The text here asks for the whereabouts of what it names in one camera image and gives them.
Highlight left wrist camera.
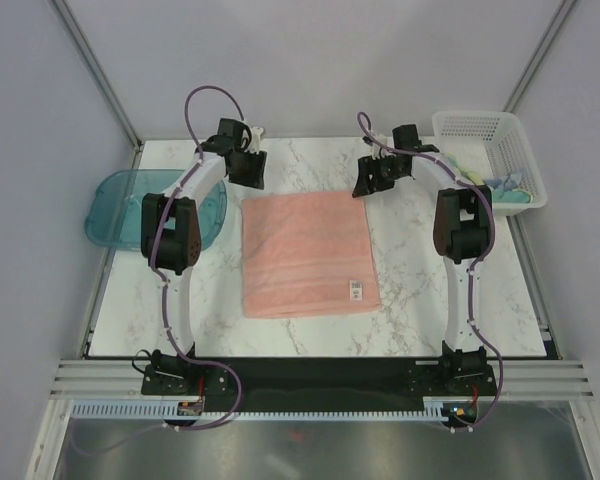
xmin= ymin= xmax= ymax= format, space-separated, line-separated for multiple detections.
xmin=242 ymin=126 xmax=266 ymax=154

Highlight pink towel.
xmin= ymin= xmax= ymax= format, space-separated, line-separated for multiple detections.
xmin=242 ymin=191 xmax=381 ymax=319

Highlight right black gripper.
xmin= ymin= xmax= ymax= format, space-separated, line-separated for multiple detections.
xmin=352 ymin=154 xmax=406 ymax=199

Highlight right aluminium frame post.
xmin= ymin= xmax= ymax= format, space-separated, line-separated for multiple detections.
xmin=502 ymin=0 xmax=580 ymax=113

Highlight teal plastic tray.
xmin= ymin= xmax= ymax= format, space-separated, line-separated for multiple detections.
xmin=84 ymin=169 xmax=227 ymax=251

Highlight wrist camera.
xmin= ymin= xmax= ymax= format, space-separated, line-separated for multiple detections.
xmin=363 ymin=132 xmax=387 ymax=159
xmin=242 ymin=126 xmax=266 ymax=154

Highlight white perforated plastic basket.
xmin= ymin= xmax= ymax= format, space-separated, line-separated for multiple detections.
xmin=432 ymin=110 xmax=547 ymax=216

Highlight aluminium rail bar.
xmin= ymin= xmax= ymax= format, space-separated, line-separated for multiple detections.
xmin=51 ymin=358 xmax=594 ymax=401

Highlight purple cable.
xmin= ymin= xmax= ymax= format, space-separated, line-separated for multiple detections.
xmin=74 ymin=86 xmax=246 ymax=456
xmin=357 ymin=111 xmax=505 ymax=434

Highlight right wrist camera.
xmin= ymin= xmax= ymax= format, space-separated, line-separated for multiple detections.
xmin=363 ymin=132 xmax=387 ymax=159

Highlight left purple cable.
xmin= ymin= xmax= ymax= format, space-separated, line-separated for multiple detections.
xmin=74 ymin=86 xmax=246 ymax=456

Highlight aluminium frame post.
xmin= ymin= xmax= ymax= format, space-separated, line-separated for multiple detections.
xmin=49 ymin=0 xmax=143 ymax=151
xmin=502 ymin=0 xmax=580 ymax=113

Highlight blue yellow green towels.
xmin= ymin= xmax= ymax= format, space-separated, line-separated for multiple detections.
xmin=446 ymin=155 xmax=533 ymax=204

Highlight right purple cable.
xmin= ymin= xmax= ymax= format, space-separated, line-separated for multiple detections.
xmin=357 ymin=111 xmax=505 ymax=434

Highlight left aluminium frame post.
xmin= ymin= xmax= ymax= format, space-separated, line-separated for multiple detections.
xmin=49 ymin=0 xmax=143 ymax=151

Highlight white slotted cable duct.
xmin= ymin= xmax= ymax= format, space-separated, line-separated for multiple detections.
xmin=70 ymin=399 xmax=448 ymax=422

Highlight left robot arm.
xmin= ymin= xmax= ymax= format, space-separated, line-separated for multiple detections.
xmin=140 ymin=118 xmax=267 ymax=394

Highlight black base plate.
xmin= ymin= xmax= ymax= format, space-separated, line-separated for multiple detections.
xmin=141 ymin=351 xmax=496 ymax=412

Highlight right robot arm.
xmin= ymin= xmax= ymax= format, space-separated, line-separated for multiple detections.
xmin=352 ymin=112 xmax=495 ymax=394

